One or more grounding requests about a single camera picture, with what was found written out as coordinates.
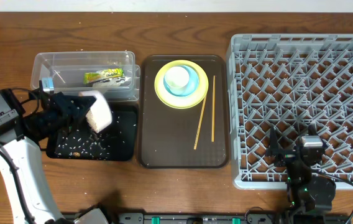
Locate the dark brown tray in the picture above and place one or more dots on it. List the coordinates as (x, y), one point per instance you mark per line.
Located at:
(167, 135)

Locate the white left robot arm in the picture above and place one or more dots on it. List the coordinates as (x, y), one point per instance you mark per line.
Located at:
(20, 153)

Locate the right wooden chopstick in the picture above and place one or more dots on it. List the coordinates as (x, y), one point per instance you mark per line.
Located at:
(213, 109)

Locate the light blue bowl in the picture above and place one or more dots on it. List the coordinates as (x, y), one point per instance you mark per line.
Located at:
(191, 86)

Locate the wooden chopstick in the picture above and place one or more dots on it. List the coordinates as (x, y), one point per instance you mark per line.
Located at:
(213, 109)
(200, 123)

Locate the white rice bowl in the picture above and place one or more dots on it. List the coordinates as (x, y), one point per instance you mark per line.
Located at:
(99, 115)

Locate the green yellow snack wrapper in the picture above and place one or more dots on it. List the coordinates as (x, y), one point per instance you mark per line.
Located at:
(100, 75)

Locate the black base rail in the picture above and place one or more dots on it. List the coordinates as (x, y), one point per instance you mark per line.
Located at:
(140, 218)

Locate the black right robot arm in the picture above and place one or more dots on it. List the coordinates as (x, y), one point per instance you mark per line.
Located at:
(311, 196)

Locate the grey dishwasher rack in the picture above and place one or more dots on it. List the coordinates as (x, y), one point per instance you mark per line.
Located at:
(289, 82)

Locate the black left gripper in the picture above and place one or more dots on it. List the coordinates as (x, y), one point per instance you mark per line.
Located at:
(61, 106)

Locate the left wooden chopstick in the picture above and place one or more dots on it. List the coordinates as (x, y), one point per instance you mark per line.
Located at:
(200, 123)

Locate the clear plastic bin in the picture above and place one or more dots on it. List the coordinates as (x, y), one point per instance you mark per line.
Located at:
(65, 71)

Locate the black waste tray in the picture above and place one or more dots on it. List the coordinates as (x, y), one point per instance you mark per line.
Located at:
(115, 143)

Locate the white cup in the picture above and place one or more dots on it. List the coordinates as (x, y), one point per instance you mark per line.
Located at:
(177, 78)

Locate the yellow plate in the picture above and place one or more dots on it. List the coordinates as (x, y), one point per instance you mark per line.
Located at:
(181, 102)

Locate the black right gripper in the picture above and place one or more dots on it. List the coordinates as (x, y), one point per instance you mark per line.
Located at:
(284, 155)

